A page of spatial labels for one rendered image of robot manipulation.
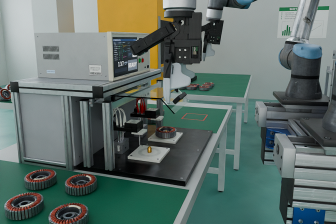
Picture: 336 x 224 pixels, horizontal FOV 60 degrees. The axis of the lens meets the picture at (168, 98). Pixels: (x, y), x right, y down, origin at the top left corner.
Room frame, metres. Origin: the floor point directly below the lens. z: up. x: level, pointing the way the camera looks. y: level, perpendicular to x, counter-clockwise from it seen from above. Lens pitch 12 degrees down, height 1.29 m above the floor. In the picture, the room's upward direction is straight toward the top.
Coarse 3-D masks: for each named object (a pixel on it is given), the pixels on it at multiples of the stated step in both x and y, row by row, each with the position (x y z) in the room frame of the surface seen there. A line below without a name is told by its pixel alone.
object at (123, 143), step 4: (116, 140) 1.29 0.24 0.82; (120, 140) 1.29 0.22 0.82; (124, 140) 1.29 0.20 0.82; (128, 140) 1.33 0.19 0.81; (116, 144) 1.27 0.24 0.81; (120, 144) 1.26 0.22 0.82; (124, 144) 1.29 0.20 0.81; (128, 144) 1.33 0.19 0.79; (116, 148) 1.27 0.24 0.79; (120, 148) 1.26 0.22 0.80; (124, 148) 1.28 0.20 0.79; (128, 148) 1.32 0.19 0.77; (116, 152) 1.27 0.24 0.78; (120, 152) 1.26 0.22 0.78
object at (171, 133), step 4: (156, 128) 1.49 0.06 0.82; (160, 128) 1.51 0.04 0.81; (164, 128) 1.52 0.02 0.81; (168, 128) 1.52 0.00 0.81; (172, 128) 1.50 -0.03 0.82; (156, 132) 1.46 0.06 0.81; (160, 132) 1.44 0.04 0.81; (164, 132) 1.44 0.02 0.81; (168, 132) 1.44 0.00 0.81; (172, 132) 1.45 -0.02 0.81; (160, 136) 1.44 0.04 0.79; (164, 136) 1.44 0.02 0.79; (168, 136) 1.44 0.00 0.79; (172, 136) 1.45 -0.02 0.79
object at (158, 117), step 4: (148, 108) 1.53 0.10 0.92; (152, 108) 1.53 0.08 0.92; (156, 108) 1.53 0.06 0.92; (132, 112) 1.53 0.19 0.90; (136, 112) 1.53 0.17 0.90; (144, 112) 1.49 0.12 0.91; (148, 112) 1.48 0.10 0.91; (152, 112) 1.48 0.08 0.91; (156, 112) 1.49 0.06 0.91; (132, 116) 1.51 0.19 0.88; (136, 116) 1.50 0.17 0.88; (140, 116) 1.49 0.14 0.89; (144, 116) 1.49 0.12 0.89; (148, 116) 1.48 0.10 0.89; (152, 116) 1.47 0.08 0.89; (156, 116) 1.48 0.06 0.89; (160, 116) 1.51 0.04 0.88
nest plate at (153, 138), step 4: (176, 132) 1.54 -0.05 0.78; (180, 132) 1.54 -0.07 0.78; (152, 136) 1.47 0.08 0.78; (156, 136) 1.47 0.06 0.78; (176, 136) 1.47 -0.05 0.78; (180, 136) 1.49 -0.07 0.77; (148, 140) 1.44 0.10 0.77; (152, 140) 1.43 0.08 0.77; (156, 140) 1.42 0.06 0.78; (160, 140) 1.42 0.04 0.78; (164, 140) 1.41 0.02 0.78; (168, 140) 1.41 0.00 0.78; (172, 140) 1.41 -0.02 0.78; (176, 140) 1.42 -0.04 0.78
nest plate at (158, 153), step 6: (138, 150) 1.27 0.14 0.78; (144, 150) 1.27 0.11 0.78; (156, 150) 1.27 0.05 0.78; (162, 150) 1.27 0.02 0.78; (168, 150) 1.29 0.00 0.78; (132, 156) 1.20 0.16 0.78; (138, 156) 1.20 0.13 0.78; (144, 156) 1.20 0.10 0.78; (150, 156) 1.20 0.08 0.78; (156, 156) 1.20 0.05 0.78; (162, 156) 1.20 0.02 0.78
